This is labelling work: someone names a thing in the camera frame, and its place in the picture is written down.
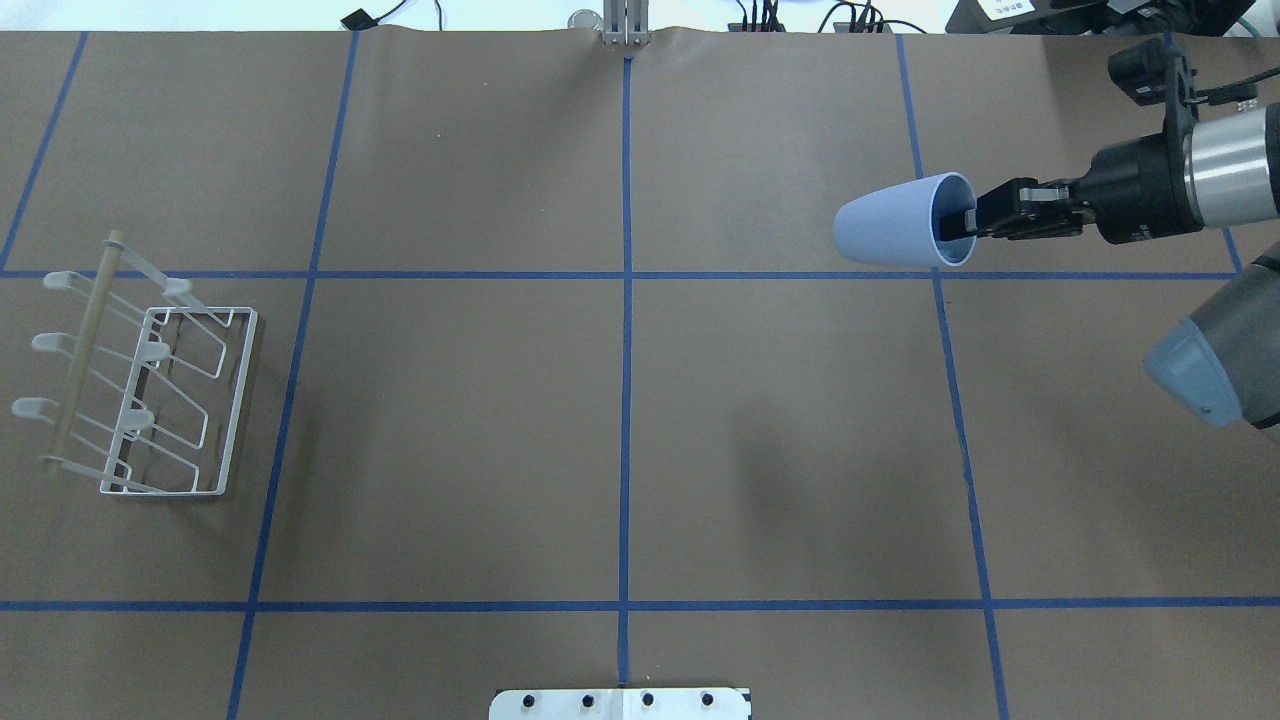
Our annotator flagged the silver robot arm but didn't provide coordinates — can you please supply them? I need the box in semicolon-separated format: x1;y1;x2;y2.
940;105;1279;436

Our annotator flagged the white wire cup holder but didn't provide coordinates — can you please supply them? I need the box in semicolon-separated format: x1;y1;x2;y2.
12;231;260;498

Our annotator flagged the aluminium frame post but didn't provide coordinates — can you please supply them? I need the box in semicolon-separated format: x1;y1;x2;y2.
600;0;652;47

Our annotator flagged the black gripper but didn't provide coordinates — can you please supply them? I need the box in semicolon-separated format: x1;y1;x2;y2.
964;135;1204;245

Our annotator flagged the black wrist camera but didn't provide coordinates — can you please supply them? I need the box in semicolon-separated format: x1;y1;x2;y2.
1107;37;1198;108

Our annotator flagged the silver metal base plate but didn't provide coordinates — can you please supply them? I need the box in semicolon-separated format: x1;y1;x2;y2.
488;687;753;719

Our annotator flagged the light blue plastic cup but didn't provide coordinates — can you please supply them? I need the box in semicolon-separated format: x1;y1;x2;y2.
832;172;977;269

